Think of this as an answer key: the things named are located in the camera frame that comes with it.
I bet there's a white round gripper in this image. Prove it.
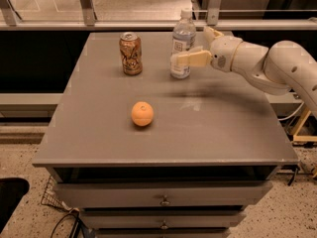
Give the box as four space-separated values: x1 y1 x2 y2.
176 26 243 72

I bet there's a clear blue-labelled plastic bottle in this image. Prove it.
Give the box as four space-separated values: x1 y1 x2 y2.
170 8 196 79

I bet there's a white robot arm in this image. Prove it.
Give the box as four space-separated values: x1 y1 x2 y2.
170 27 317 117

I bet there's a brown soda can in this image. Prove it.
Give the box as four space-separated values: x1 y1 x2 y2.
119 32 143 75

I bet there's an orange fruit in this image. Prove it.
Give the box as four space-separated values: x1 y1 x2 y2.
131 101 154 127

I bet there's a grey drawer cabinet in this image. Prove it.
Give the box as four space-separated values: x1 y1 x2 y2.
32 31 300 238

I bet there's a middle grey drawer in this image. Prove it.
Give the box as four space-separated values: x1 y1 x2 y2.
80 211 246 229

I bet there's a grey drawer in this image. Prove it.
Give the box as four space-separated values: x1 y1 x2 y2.
96 228 230 238
80 211 246 229
54 181 272 208

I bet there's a top grey drawer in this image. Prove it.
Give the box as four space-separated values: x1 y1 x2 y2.
54 181 272 208

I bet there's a metal window railing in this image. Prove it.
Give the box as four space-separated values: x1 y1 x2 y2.
0 0 317 31

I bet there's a bottom grey drawer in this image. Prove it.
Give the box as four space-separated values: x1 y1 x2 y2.
96 228 230 238

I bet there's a black chair seat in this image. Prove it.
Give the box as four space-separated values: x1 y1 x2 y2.
0 178 30 233

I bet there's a yellow wooden frame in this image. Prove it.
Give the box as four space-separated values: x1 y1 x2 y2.
289 106 317 144

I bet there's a black cable on floor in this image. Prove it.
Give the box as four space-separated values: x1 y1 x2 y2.
50 208 83 238

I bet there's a wire mesh basket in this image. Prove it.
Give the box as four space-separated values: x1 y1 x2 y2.
41 177 67 211

